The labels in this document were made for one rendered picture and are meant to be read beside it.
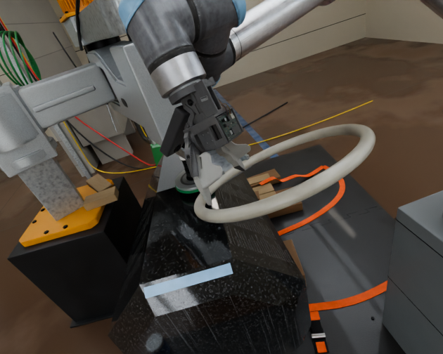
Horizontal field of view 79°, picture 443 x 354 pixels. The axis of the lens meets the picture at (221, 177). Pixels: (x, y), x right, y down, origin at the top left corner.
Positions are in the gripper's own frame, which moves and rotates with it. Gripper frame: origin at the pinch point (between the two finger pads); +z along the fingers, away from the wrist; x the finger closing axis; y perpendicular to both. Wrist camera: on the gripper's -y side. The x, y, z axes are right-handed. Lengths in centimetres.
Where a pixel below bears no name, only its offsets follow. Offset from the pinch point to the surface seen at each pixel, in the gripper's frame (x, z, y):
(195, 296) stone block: 10, 39, -43
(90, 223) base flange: 33, 8, -126
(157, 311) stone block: 2, 38, -55
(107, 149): 212, -44, -334
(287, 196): 1.0, 5.2, 10.7
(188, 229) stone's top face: 32, 24, -54
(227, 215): -1.4, 5.3, -2.0
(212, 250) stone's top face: 25, 30, -39
